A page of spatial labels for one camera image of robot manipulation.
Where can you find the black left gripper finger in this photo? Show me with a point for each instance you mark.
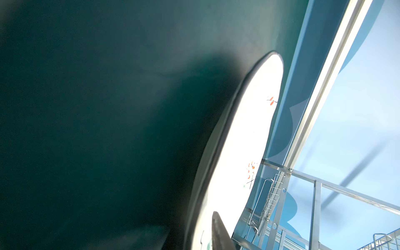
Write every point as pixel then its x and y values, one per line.
pixel 221 240

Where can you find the white plate floral sprigs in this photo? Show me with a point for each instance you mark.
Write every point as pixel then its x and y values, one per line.
pixel 231 158

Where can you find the aluminium frame left post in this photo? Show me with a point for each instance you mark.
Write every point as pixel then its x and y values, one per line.
pixel 332 27

